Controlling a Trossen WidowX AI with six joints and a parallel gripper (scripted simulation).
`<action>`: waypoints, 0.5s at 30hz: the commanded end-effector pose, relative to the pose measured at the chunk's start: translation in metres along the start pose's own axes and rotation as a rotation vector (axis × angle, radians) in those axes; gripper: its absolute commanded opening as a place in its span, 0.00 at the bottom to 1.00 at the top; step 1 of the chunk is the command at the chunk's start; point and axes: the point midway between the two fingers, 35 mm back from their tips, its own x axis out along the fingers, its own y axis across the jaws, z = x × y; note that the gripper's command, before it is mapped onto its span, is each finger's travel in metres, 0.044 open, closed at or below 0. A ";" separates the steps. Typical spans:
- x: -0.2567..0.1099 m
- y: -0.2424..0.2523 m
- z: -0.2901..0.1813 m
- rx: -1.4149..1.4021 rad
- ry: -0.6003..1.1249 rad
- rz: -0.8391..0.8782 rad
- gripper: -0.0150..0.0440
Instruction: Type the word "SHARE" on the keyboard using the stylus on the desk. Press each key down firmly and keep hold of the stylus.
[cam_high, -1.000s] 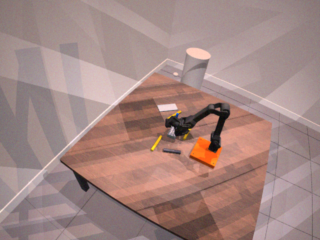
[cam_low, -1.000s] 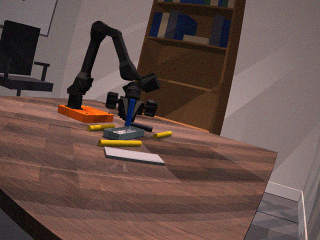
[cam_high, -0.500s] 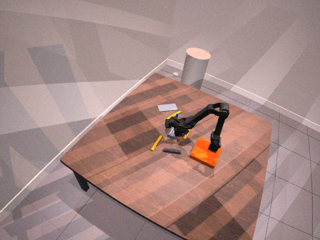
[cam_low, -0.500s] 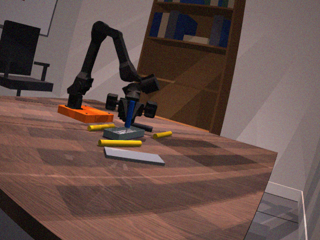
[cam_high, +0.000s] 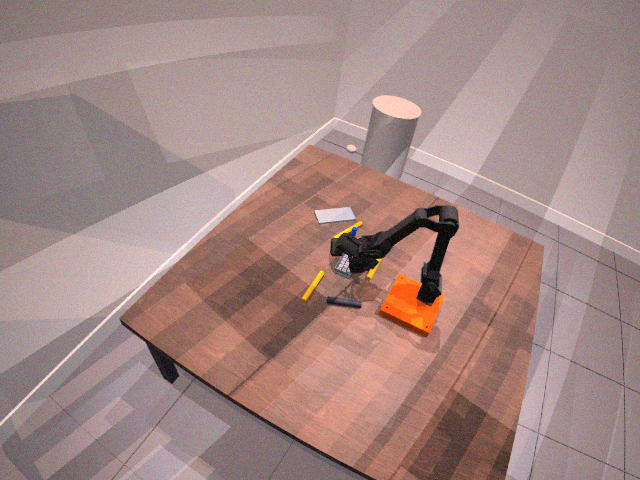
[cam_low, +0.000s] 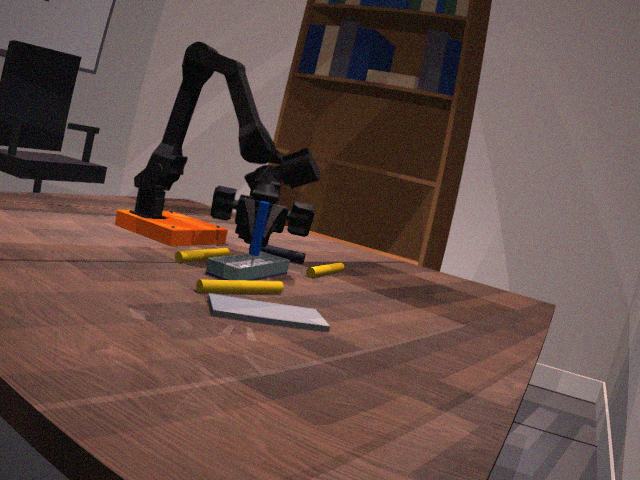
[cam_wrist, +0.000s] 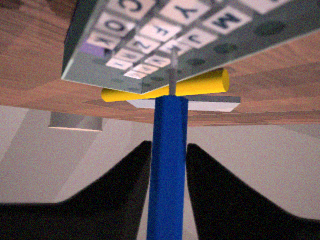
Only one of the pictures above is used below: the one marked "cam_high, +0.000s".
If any grey keyboard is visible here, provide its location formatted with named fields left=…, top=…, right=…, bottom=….
left=334, top=253, right=352, bottom=279

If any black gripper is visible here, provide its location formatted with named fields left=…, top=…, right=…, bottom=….
left=330, top=238, right=370, bottom=261

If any dark grey cylinder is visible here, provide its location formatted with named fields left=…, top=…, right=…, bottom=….
left=327, top=297, right=362, bottom=308

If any white flat rectangular slab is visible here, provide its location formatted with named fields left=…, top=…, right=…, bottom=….
left=314, top=207, right=356, bottom=224

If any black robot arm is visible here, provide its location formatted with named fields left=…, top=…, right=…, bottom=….
left=335, top=205, right=459, bottom=306

